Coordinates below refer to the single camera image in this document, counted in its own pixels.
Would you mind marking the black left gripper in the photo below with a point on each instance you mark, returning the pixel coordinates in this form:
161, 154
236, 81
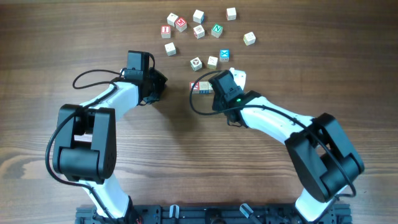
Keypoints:
160, 81

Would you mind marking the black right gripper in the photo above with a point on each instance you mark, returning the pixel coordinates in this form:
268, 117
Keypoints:
216, 104

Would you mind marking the letter K white block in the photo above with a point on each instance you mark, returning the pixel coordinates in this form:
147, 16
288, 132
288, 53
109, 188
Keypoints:
210, 88

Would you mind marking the red letter A block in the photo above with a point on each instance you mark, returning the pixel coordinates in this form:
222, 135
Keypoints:
194, 87

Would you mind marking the violin picture white block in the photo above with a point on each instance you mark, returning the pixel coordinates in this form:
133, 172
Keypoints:
212, 62

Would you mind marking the white red sided block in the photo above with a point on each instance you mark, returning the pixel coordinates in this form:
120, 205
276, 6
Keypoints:
170, 49

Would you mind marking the blue letter X block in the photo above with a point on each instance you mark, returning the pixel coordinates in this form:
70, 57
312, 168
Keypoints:
224, 55

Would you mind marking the soccer ball picture block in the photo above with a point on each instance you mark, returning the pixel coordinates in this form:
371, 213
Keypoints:
196, 64

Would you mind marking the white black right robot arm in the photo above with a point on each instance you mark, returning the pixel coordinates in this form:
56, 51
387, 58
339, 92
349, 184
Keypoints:
324, 159

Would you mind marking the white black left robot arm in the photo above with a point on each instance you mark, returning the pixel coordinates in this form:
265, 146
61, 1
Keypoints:
82, 151

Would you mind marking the red letter I block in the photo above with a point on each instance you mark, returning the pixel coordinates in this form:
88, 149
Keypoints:
165, 32

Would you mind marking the yarn ball white block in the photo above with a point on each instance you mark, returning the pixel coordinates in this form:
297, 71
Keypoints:
249, 38

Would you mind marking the green letter N block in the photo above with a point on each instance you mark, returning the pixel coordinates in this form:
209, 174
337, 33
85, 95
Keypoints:
217, 30

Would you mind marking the red letter M block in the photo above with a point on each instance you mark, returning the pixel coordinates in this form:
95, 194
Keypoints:
180, 24

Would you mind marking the plain white corner block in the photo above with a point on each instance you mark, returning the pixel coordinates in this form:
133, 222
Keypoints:
171, 19

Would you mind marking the shell picture white block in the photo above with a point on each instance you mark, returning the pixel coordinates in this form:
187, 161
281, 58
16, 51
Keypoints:
199, 31

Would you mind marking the far white number block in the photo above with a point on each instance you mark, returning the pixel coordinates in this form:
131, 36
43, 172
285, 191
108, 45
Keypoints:
231, 13

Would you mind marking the blue sided white block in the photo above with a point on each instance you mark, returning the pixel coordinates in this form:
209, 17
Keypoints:
198, 16

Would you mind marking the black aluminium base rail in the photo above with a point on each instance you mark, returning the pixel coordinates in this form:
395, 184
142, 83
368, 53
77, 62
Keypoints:
276, 213

